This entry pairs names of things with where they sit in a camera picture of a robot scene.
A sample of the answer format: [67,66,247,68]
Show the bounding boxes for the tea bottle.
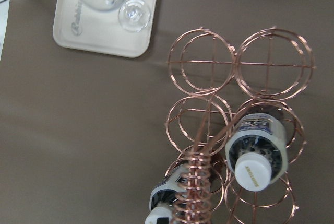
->
[225,108,289,192]
[144,156,222,224]

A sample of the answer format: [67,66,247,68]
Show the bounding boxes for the cream serving tray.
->
[53,0,156,58]

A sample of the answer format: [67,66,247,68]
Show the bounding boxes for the tea bottle far left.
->
[144,156,222,224]

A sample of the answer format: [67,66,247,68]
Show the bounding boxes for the tea bottle front middle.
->
[225,108,289,192]

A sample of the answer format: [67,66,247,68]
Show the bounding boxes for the copper wire bottle basket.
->
[165,27,315,223]

